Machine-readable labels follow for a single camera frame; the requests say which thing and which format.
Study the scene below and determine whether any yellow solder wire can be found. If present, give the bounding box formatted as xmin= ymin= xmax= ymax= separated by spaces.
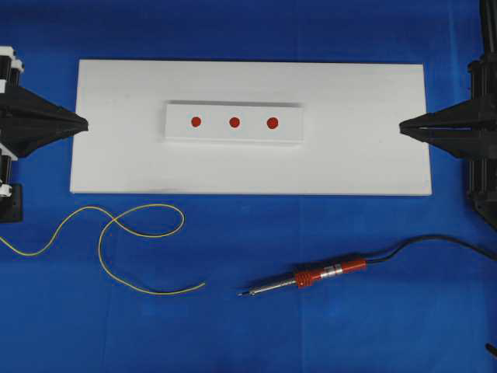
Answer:
xmin=0 ymin=204 xmax=206 ymax=296

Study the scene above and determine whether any large white base board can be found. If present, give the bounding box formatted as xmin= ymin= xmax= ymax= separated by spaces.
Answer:
xmin=70 ymin=59 xmax=432 ymax=196

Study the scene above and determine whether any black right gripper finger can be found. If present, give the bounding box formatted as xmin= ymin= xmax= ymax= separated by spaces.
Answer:
xmin=400 ymin=128 xmax=496 ymax=159
xmin=399 ymin=97 xmax=496 ymax=129

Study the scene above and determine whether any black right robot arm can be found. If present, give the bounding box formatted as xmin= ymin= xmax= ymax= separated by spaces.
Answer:
xmin=399 ymin=1 xmax=496 ymax=228

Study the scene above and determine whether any red handled soldering iron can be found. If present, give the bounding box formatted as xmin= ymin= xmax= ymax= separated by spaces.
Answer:
xmin=238 ymin=259 xmax=367 ymax=296

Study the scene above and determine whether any black soldering iron cord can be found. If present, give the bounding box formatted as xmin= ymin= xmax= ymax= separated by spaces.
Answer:
xmin=364 ymin=234 xmax=497 ymax=263

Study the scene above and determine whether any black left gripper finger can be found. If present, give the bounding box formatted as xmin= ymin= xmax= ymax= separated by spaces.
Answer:
xmin=1 ymin=126 xmax=88 ymax=158
xmin=1 ymin=83 xmax=89 ymax=128

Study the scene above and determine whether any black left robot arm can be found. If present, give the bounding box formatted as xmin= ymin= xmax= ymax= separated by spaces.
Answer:
xmin=1 ymin=46 xmax=89 ymax=223

